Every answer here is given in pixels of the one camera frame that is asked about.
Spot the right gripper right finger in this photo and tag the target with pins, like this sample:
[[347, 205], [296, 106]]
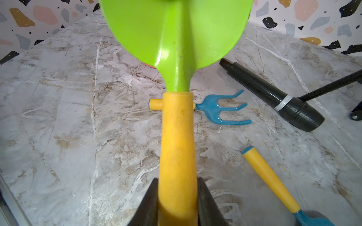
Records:
[[208, 211]]

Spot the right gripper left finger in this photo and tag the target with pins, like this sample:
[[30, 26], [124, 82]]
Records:
[[147, 212]]

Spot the green trowel yellow handle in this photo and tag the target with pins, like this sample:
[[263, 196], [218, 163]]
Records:
[[177, 38]]

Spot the black microphone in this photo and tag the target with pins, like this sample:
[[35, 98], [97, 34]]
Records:
[[296, 112]]

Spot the blue rake yellow handle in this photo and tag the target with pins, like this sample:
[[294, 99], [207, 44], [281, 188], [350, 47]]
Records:
[[209, 106]]

